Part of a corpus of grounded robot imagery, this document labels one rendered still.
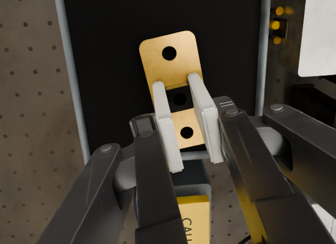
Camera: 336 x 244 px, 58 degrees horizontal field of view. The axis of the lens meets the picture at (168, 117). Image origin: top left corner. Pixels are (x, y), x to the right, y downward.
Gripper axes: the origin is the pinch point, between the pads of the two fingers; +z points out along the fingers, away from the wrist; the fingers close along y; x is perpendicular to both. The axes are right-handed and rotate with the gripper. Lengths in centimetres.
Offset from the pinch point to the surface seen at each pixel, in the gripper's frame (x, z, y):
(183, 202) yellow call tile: -10.0, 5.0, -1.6
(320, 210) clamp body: -23.6, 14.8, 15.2
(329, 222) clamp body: -26.0, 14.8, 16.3
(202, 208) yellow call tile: -10.8, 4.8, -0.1
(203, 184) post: -9.8, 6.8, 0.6
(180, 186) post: -9.5, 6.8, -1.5
